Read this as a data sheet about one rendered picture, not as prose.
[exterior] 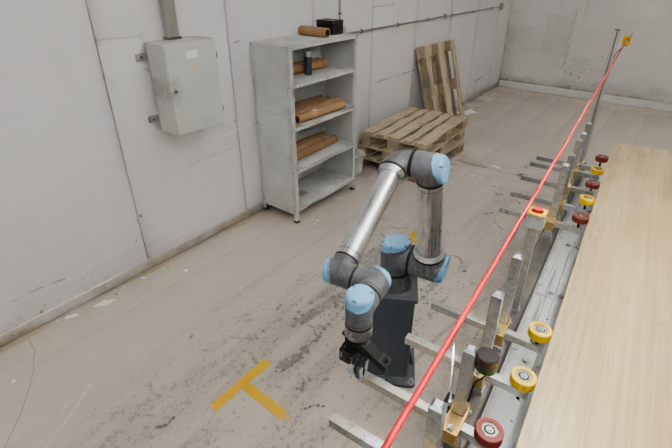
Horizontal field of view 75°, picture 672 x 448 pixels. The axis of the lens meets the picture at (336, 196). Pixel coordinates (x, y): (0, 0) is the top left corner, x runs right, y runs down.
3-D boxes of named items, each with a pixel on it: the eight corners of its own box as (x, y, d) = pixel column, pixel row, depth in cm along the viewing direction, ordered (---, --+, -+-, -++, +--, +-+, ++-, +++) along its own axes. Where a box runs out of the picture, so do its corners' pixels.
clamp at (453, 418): (438, 438, 133) (440, 427, 130) (454, 405, 142) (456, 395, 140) (456, 448, 130) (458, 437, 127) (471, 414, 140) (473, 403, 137)
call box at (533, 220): (522, 228, 178) (526, 211, 174) (526, 221, 183) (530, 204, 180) (541, 233, 175) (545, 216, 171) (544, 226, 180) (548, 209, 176)
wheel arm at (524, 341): (430, 310, 185) (431, 302, 183) (433, 306, 188) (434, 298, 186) (539, 355, 164) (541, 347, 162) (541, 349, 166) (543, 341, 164)
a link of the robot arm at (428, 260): (418, 258, 230) (417, 140, 181) (451, 268, 223) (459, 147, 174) (407, 280, 220) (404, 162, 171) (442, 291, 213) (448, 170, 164)
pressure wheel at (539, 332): (531, 360, 162) (538, 337, 156) (518, 344, 169) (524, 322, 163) (550, 356, 163) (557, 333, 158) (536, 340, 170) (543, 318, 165)
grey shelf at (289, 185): (263, 209, 426) (248, 41, 354) (322, 178, 489) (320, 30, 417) (297, 223, 402) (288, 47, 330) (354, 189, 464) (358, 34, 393)
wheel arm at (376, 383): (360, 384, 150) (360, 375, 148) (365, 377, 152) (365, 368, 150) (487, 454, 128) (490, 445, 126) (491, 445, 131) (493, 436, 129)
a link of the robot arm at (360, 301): (380, 287, 137) (367, 306, 129) (378, 317, 143) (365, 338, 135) (353, 278, 141) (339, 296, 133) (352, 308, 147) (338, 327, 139)
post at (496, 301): (470, 395, 162) (491, 293, 140) (473, 388, 165) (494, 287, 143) (479, 399, 161) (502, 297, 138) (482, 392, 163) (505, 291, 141)
